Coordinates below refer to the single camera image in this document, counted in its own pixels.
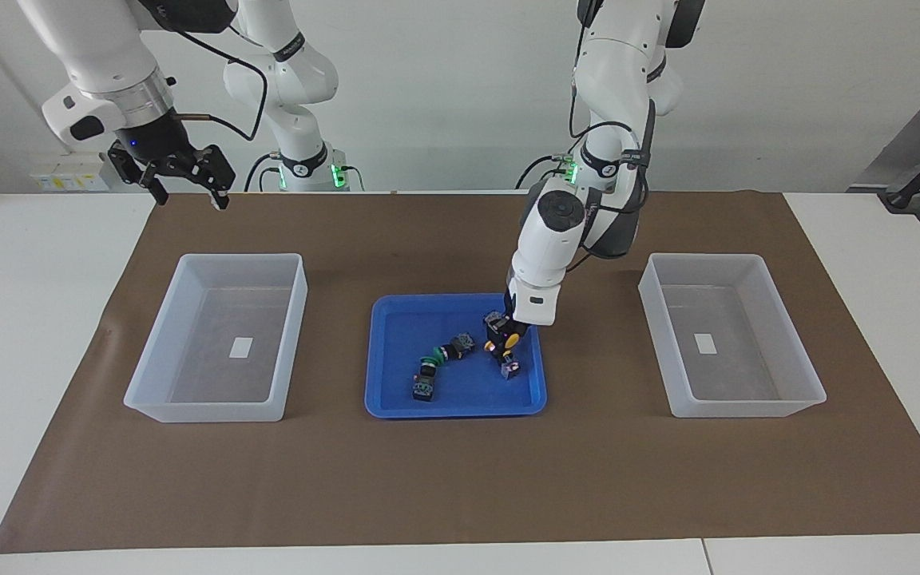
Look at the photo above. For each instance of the yellow push button switch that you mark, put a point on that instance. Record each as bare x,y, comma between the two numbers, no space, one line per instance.
510,369
494,322

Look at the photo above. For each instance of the white paper label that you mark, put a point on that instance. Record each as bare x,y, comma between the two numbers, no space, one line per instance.
705,343
242,347

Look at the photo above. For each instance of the white wall socket strip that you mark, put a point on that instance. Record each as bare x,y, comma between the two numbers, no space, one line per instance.
69,174

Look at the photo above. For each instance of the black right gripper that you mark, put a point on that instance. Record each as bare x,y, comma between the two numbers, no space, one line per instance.
152,144

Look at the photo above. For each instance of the green push button switch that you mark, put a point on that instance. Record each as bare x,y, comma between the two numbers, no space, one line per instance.
424,390
462,343

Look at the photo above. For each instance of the blue plastic tray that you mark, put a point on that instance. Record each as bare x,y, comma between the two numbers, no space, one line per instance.
404,335

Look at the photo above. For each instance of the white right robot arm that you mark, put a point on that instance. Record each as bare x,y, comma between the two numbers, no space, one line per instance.
101,48

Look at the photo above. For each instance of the brown table mat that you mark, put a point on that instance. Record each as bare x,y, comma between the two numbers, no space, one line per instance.
460,479

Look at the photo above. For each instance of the translucent white plastic box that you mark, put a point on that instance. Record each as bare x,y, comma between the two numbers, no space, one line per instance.
188,409
747,407

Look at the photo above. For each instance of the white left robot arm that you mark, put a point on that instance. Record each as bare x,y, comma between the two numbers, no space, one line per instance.
548,231

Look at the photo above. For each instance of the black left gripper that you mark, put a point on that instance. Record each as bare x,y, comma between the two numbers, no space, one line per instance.
510,307

